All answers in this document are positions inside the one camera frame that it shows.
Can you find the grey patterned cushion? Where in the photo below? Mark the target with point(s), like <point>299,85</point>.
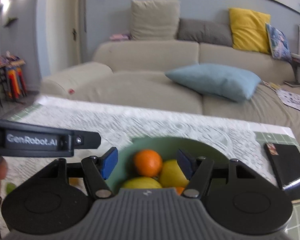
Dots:
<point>204,32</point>

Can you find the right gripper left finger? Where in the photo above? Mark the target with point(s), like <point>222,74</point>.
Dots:
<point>96,170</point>

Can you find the patterned paper sheet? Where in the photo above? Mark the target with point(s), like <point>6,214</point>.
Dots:
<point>289,99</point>

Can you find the small red object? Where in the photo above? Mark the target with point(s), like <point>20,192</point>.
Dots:
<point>71,91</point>

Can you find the black notebook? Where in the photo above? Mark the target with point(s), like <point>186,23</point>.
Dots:
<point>285,162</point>

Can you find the floral blue cushion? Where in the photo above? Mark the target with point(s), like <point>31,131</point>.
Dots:
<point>278,44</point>

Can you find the orange tangerine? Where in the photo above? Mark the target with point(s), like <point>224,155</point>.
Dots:
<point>147,163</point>
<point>179,190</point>

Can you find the yellow green pomelo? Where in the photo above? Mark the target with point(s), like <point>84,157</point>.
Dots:
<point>141,183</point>

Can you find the stacked colourful stools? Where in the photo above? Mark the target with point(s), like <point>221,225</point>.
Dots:
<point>15,83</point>

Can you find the yellow lemon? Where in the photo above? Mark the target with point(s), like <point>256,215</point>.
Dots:
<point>171,175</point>

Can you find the beige back cushion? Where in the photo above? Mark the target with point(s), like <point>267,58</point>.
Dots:
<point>154,19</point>

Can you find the green fruit bowl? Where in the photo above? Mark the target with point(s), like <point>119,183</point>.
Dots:
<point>167,147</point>

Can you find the light blue cushion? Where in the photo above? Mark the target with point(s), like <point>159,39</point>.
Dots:
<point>229,82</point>

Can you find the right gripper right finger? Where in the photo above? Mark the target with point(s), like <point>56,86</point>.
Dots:
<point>198,172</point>

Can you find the pink cloth on sofa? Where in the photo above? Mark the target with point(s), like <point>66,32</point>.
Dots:
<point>120,37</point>

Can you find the white lace tablecloth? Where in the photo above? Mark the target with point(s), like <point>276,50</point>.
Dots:
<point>51,202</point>

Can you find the yellow cushion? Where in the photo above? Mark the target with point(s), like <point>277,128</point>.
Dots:
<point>248,28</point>

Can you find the cream door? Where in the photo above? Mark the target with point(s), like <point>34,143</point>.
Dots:
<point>62,34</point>

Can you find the beige sofa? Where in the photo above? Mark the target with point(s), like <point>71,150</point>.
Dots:
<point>132,73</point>

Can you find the green fruit on table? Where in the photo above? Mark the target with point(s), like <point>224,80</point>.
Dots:
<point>10,187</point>

